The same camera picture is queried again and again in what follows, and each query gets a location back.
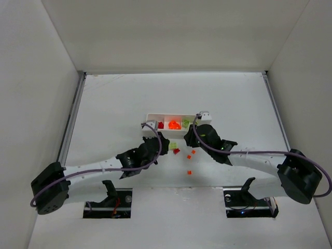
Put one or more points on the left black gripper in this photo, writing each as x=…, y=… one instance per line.
x=161, y=142

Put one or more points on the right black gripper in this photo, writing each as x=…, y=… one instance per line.
x=193, y=136

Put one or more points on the small red lego piece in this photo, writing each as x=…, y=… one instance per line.
x=176, y=151

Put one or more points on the orange round lego disc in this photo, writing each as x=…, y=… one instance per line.
x=174, y=125

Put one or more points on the red half-round lego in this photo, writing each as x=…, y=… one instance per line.
x=160, y=125

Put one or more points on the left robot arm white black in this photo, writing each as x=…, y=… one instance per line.
x=57, y=185

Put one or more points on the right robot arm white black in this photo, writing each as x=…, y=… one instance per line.
x=290, y=174

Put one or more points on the white three-compartment tray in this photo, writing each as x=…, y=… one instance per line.
x=165, y=118

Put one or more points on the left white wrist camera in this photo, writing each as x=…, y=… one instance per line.
x=149, y=128

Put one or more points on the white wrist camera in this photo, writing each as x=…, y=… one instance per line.
x=205, y=117
x=149, y=128

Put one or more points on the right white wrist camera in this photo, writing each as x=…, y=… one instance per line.
x=205, y=117

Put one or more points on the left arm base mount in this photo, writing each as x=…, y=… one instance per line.
x=115, y=205

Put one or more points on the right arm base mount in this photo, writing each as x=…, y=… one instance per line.
x=239, y=203

